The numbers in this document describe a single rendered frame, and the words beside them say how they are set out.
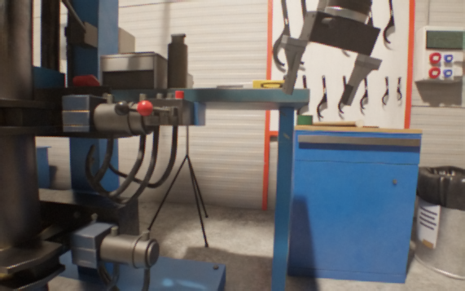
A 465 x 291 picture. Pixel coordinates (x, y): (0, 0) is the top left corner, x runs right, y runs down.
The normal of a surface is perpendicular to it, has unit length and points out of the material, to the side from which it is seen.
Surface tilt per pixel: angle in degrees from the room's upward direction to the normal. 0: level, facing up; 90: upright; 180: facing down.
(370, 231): 90
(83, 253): 90
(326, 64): 90
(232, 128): 90
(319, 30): 114
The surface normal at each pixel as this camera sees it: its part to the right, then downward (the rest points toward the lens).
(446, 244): -0.78, 0.09
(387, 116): -0.15, 0.08
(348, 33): 0.10, 0.48
